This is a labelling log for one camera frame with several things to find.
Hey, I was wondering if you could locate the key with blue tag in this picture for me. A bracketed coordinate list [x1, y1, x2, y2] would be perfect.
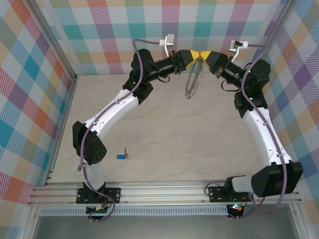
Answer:
[116, 148, 130, 160]

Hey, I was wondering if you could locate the small circuit board with LEDs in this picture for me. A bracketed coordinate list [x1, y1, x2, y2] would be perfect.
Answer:
[228, 203, 246, 216]

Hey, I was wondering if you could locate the small green circuit board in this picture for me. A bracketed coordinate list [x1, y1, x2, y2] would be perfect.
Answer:
[86, 205, 110, 215]

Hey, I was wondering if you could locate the left white camera bracket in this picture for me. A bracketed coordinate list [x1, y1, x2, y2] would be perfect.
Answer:
[159, 37, 175, 57]

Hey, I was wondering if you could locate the white camera bracket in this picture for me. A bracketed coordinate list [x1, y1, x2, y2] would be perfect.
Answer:
[230, 39, 250, 63]
[159, 37, 175, 57]

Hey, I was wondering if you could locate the right white camera bracket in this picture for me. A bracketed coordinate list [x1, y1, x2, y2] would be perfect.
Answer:
[230, 39, 250, 63]

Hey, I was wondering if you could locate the aluminium corner post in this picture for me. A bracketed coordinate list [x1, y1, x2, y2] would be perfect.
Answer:
[259, 0, 301, 64]
[26, 0, 78, 83]

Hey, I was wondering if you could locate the aluminium side rail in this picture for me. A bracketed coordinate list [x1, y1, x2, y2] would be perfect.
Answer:
[43, 74, 78, 187]

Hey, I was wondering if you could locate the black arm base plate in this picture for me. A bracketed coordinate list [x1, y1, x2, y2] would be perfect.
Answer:
[208, 185, 255, 203]
[76, 186, 122, 205]

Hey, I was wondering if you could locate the aluminium slotted frame rail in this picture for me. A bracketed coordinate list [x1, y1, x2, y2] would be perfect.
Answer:
[27, 181, 303, 206]

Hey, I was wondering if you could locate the light blue slotted cable duct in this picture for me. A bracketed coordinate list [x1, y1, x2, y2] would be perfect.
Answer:
[39, 205, 229, 217]

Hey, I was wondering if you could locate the aluminium frame leg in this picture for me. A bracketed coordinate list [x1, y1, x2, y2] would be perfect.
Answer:
[21, 205, 40, 239]
[290, 203, 309, 239]

